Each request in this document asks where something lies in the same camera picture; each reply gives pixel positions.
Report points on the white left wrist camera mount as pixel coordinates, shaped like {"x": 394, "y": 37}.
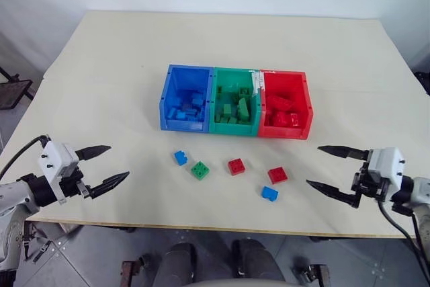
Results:
{"x": 55, "y": 161}

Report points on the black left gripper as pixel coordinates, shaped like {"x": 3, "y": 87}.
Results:
{"x": 72, "y": 184}

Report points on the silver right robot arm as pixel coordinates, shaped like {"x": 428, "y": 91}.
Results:
{"x": 418, "y": 189}

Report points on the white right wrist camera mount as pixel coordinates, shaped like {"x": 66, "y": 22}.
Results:
{"x": 389, "y": 164}

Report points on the dark rounded shape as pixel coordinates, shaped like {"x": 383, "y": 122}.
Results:
{"x": 255, "y": 260}
{"x": 178, "y": 263}

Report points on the blue plastic bin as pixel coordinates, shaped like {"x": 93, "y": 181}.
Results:
{"x": 188, "y": 78}

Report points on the black object at wall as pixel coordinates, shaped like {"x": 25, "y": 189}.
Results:
{"x": 424, "y": 82}

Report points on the green plastic bin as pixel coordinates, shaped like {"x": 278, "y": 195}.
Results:
{"x": 231, "y": 77}

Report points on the black mesh frame stand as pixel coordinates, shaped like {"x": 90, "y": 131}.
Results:
{"x": 13, "y": 90}

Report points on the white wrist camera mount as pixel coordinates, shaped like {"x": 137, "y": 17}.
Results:
{"x": 389, "y": 164}
{"x": 55, "y": 161}

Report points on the long green toy brick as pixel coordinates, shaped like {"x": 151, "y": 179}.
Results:
{"x": 244, "y": 110}

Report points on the white tape patch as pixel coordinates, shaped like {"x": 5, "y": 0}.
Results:
{"x": 258, "y": 80}

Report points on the long red toy brick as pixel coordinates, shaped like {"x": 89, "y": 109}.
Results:
{"x": 279, "y": 100}

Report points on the red plastic bin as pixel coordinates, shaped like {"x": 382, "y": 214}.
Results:
{"x": 285, "y": 82}

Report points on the rusty metal foot bracket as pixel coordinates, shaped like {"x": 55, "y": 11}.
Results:
{"x": 314, "y": 273}
{"x": 129, "y": 272}

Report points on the small green toy brick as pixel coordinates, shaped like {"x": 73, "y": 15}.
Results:
{"x": 244, "y": 91}

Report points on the blue toy brick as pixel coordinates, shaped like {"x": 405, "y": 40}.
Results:
{"x": 180, "y": 158}
{"x": 269, "y": 194}
{"x": 198, "y": 99}
{"x": 172, "y": 112}
{"x": 181, "y": 115}

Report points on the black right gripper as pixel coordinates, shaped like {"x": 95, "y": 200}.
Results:
{"x": 369, "y": 184}

